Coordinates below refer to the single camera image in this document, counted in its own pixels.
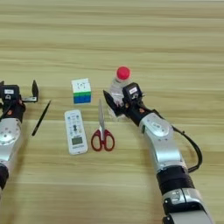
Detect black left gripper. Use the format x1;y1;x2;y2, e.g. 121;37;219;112
0;80;39;123

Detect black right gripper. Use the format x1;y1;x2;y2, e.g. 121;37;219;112
102;89;156;126

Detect clear bottle with red cap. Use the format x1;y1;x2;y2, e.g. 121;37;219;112
108;66;132;121

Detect red handled scissors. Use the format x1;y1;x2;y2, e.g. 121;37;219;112
90;99;116;152

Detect colourful puzzle cube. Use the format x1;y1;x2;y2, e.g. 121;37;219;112
71;77;92;105

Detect white remote control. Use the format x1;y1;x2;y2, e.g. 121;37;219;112
63;108;88;156

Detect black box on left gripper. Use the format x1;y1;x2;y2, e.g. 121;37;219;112
1;84;21;102

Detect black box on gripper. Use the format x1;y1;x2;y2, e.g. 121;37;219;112
122;82;144;103
1;84;21;102

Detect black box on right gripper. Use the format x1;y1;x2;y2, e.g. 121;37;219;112
122;82;144;103

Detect black pen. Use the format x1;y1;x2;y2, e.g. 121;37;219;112
31;99;53;137

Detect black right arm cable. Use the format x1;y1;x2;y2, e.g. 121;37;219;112
171;125;204;174

